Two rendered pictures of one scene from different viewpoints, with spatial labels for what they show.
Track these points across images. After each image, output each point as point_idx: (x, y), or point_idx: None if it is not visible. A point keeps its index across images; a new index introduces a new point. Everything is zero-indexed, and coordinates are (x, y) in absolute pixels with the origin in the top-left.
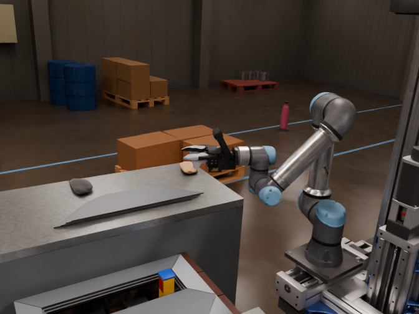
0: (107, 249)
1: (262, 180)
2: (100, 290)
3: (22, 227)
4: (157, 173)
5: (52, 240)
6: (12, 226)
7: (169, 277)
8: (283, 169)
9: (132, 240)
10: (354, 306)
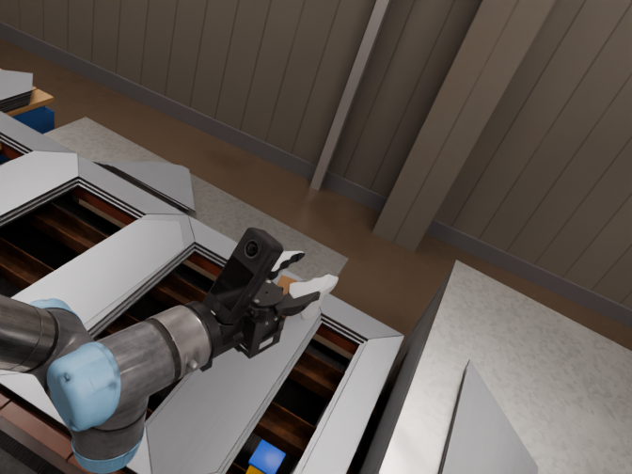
0: (389, 420)
1: (82, 339)
2: (339, 396)
3: (501, 344)
4: None
5: (434, 334)
6: (511, 339)
7: (256, 450)
8: (8, 297)
9: (376, 459)
10: None
